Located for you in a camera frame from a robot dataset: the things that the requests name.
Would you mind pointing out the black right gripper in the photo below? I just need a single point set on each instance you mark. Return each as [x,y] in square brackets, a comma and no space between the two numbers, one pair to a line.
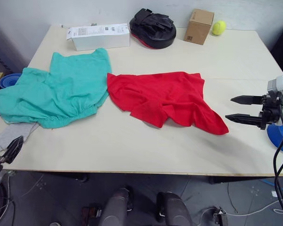
[270,110]

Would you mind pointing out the grey sock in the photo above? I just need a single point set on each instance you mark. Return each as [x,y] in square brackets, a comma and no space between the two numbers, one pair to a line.
[3,141]
[19,130]

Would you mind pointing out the teal shorts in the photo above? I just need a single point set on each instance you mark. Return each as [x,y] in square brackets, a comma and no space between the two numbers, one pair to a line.
[68,89]

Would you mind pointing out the red t-shirt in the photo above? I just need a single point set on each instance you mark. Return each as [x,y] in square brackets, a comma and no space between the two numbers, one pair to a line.
[141,94]

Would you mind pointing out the blue round stand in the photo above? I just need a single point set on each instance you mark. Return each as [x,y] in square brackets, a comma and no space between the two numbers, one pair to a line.
[279,139]

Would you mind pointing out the blue stacked bowls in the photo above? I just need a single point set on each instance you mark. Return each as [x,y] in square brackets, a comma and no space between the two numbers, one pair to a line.
[9,81]

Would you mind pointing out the yellow tennis ball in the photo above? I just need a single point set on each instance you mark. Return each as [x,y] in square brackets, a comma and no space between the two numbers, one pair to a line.
[219,27]

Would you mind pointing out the brown cardboard box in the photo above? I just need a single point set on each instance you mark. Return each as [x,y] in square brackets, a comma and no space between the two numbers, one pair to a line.
[198,28]

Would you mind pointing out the dark grey rounded shape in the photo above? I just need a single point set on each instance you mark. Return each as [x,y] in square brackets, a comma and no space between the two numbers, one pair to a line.
[173,209]
[115,208]

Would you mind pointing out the black boxing focus pad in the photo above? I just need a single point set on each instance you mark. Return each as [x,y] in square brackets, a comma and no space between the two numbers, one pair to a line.
[155,30]

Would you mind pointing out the white cardboard box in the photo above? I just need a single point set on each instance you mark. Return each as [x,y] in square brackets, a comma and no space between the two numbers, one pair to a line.
[101,38]

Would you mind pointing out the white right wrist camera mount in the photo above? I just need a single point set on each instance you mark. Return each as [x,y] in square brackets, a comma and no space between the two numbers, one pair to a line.
[281,84]

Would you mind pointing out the black table frame bar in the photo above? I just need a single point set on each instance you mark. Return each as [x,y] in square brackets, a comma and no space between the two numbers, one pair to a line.
[66,177]
[240,180]

